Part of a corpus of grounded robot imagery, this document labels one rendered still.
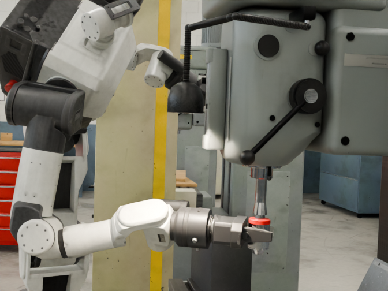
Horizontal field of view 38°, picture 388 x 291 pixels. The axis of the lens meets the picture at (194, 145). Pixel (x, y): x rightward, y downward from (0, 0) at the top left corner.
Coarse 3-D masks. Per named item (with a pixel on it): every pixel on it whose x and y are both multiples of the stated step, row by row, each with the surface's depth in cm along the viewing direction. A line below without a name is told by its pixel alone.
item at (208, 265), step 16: (192, 256) 173; (208, 256) 156; (224, 256) 154; (240, 256) 155; (192, 272) 172; (208, 272) 155; (224, 272) 154; (240, 272) 155; (208, 288) 155; (224, 288) 154; (240, 288) 156
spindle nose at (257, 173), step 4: (252, 168) 119; (256, 168) 118; (252, 172) 119; (256, 172) 118; (260, 172) 118; (264, 172) 118; (272, 172) 119; (252, 176) 119; (256, 176) 118; (260, 176) 118; (264, 176) 118; (272, 176) 119
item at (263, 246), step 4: (248, 224) 121; (252, 224) 119; (256, 228) 119; (260, 228) 119; (264, 228) 119; (268, 228) 120; (248, 244) 120; (252, 244) 119; (256, 244) 119; (260, 244) 119; (264, 244) 119; (268, 244) 120; (252, 248) 119; (256, 248) 119; (260, 248) 119; (264, 248) 119; (268, 248) 120
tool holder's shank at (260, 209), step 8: (256, 184) 120; (264, 184) 119; (256, 192) 120; (264, 192) 120; (256, 200) 120; (264, 200) 120; (256, 208) 120; (264, 208) 120; (256, 216) 120; (264, 216) 120
